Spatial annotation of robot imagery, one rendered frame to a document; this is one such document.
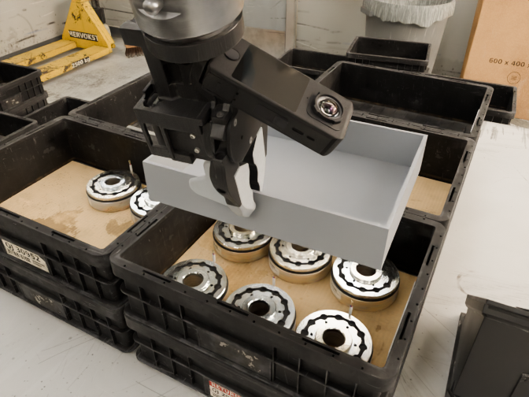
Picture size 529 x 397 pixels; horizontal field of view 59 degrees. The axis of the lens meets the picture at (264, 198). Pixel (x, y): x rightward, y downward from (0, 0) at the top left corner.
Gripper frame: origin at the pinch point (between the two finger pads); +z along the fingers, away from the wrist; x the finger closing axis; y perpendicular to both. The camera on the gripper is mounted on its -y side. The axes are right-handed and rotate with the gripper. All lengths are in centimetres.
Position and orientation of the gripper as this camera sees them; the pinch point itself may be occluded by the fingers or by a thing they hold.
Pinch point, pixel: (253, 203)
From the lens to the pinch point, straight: 46.9
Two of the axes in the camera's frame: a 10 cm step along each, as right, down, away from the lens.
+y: -9.3, -2.1, 3.0
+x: -3.5, 7.4, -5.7
